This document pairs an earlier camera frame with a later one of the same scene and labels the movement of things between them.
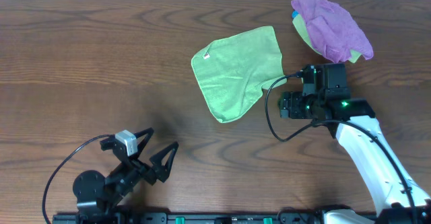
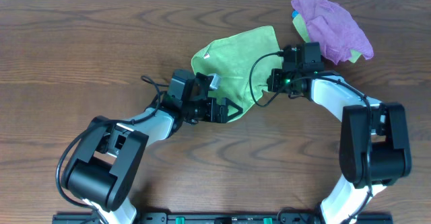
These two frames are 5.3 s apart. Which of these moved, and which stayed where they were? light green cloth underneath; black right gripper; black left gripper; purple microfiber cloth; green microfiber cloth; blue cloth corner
Moved: black right gripper; black left gripper
Stayed: purple microfiber cloth; light green cloth underneath; blue cloth corner; green microfiber cloth
